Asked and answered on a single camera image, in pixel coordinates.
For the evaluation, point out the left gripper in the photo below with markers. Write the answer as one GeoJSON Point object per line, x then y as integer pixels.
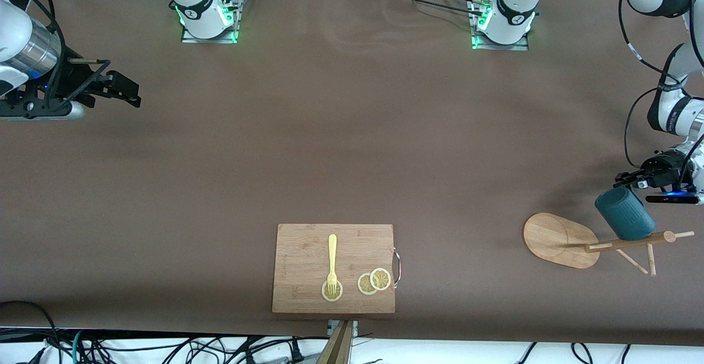
{"type": "Point", "coordinates": [661, 168]}

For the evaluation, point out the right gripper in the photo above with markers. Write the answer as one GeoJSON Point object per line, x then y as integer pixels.
{"type": "Point", "coordinates": [70, 81]}

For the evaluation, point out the teal cup with yellow inside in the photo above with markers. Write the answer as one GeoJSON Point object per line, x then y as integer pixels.
{"type": "Point", "coordinates": [627, 215]}

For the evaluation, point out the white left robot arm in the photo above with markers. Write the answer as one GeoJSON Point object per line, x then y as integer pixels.
{"type": "Point", "coordinates": [514, 6]}

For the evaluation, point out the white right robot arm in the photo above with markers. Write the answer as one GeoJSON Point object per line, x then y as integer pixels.
{"type": "Point", "coordinates": [192, 1]}

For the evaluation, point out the wooden cup rack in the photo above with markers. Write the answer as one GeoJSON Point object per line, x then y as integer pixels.
{"type": "Point", "coordinates": [550, 237]}

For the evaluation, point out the bamboo cutting board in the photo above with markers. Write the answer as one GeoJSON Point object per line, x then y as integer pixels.
{"type": "Point", "coordinates": [302, 254]}

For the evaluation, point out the yellow plastic fork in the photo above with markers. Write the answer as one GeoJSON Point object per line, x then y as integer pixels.
{"type": "Point", "coordinates": [332, 254]}

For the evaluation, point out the lemon slice under fork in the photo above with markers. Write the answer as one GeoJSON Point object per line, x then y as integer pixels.
{"type": "Point", "coordinates": [337, 296]}

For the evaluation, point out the wooden beam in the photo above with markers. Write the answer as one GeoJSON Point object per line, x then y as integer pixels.
{"type": "Point", "coordinates": [336, 350]}

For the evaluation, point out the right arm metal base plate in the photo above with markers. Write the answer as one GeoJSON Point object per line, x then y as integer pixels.
{"type": "Point", "coordinates": [209, 39]}

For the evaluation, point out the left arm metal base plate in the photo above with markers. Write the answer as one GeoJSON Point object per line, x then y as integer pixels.
{"type": "Point", "coordinates": [503, 47]}

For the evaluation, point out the metal bracket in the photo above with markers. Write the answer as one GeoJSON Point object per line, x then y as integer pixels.
{"type": "Point", "coordinates": [354, 328]}

